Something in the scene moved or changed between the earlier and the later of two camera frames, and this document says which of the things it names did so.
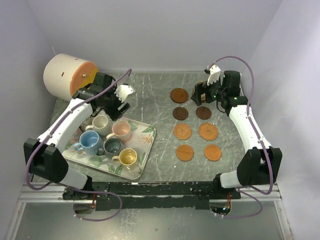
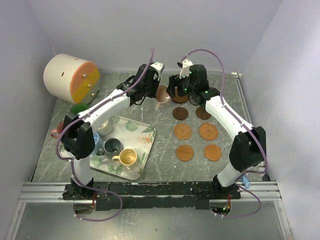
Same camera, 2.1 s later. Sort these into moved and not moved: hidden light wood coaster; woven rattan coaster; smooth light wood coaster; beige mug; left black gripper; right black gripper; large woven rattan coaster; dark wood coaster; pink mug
Moved: left black gripper; pink mug; right black gripper
Not moved: dark wood coaster; beige mug; woven rattan coaster; large woven rattan coaster; smooth light wood coaster; hidden light wood coaster
